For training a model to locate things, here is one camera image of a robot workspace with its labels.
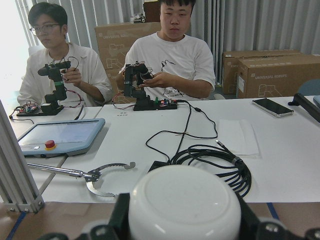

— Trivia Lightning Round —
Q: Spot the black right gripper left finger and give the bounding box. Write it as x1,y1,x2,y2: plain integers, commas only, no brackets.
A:
108,193,130,240

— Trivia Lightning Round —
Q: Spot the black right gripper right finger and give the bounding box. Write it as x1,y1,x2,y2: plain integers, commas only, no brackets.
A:
237,194,262,240

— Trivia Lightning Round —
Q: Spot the cream white plastic cup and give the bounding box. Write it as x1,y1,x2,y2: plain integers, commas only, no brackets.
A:
128,165,241,240

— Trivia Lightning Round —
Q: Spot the metal reacher grabber tool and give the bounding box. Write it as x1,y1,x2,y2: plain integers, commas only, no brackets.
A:
27,161,136,198

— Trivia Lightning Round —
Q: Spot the black power adapter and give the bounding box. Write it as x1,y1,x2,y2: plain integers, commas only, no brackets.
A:
148,160,171,172

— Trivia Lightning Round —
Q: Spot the left teach pendant tablet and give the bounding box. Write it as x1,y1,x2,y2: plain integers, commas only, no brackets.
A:
18,118,106,158

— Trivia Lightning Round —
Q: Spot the teach pendant tablet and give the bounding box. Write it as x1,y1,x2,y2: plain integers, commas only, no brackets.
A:
288,93,320,123
18,118,106,158

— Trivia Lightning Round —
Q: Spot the smartphone on table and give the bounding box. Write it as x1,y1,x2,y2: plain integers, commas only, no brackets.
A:
251,98,294,118

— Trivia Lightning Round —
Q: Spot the right teach pendant tablet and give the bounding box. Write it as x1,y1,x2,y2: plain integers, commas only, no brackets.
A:
288,93,320,123

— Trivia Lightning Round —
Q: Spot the person with glasses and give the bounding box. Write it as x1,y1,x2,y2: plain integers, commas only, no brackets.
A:
17,2,113,107

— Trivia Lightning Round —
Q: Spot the cardboard box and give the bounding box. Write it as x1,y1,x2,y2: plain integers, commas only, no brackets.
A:
236,54,320,99

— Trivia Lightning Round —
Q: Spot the person in white t-shirt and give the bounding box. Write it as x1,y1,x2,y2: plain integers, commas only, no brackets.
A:
125,0,216,101

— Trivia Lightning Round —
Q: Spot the coiled black cable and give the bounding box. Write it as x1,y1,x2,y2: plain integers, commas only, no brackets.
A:
169,139,253,200

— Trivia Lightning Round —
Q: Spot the aluminium frame post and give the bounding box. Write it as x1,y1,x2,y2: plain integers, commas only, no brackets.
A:
0,105,44,213

